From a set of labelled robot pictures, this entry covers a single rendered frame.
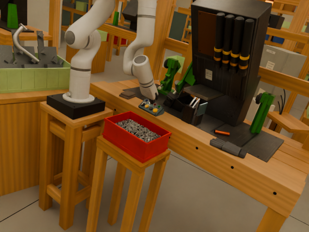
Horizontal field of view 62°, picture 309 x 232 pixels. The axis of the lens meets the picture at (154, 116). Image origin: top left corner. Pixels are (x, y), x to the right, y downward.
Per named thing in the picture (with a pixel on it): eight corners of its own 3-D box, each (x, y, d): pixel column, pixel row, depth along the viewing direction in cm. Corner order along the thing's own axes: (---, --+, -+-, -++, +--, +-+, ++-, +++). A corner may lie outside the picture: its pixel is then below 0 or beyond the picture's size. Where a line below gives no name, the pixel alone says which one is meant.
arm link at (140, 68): (134, 82, 139) (149, 84, 136) (127, 63, 129) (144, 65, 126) (140, 71, 144) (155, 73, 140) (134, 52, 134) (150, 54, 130)
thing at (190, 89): (206, 102, 142) (207, 97, 141) (182, 92, 150) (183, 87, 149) (233, 93, 171) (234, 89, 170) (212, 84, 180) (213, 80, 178)
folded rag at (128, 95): (128, 100, 176) (128, 95, 175) (118, 96, 179) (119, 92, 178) (135, 96, 184) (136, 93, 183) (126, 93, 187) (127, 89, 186)
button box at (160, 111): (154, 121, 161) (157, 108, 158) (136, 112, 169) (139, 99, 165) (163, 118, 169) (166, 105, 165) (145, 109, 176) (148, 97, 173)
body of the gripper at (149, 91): (135, 82, 142) (140, 95, 151) (149, 88, 137) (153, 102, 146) (143, 73, 145) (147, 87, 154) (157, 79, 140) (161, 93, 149)
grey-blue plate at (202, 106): (195, 126, 160) (201, 105, 154) (192, 124, 161) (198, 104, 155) (202, 122, 167) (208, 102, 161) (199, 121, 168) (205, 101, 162)
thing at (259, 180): (287, 218, 122) (300, 194, 116) (88, 101, 198) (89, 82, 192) (293, 205, 132) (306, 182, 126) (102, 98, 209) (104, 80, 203)
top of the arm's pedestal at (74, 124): (73, 129, 144) (73, 123, 142) (39, 107, 159) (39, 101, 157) (112, 116, 169) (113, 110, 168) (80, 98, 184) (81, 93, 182)
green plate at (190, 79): (187, 92, 169) (203, 64, 157) (178, 85, 172) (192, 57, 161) (196, 90, 177) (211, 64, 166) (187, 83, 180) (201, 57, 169)
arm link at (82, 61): (65, 67, 151) (67, 24, 142) (87, 65, 167) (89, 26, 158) (81, 72, 146) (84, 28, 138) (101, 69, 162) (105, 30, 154)
